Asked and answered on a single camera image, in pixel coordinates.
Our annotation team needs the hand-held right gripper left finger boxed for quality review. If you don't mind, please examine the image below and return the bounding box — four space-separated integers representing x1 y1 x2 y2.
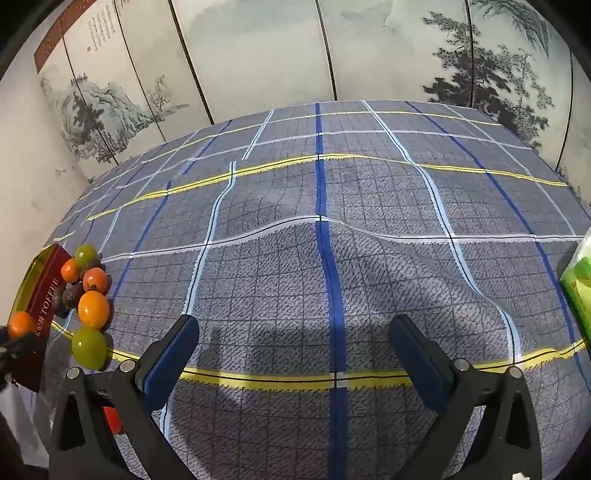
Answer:
48 315 200 480

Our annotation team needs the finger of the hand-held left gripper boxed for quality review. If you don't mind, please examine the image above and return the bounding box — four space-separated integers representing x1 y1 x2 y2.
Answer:
0 325 42 371

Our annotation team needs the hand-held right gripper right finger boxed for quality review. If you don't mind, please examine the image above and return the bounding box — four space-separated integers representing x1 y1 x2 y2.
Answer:
388 315 543 480

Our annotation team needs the orange mandarin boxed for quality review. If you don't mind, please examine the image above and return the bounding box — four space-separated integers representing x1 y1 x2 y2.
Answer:
77 291 112 330
8 311 36 340

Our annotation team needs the red and gold tin box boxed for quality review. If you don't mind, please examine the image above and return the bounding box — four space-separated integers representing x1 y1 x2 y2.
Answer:
7 243 74 393

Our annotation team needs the large green tomato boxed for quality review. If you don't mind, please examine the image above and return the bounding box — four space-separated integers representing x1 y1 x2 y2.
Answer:
71 327 109 371

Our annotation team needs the small green tomato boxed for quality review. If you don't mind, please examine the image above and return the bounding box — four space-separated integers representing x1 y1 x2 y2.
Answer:
74 244 99 271

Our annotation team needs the plaid tablecloth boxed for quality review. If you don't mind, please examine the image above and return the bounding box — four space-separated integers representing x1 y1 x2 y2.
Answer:
39 99 591 480

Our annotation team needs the green snack packet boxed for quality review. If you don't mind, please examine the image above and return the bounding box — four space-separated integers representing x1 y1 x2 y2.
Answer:
560 240 591 344

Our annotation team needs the painted folding screen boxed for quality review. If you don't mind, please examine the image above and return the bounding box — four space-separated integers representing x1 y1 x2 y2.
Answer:
34 0 591 204

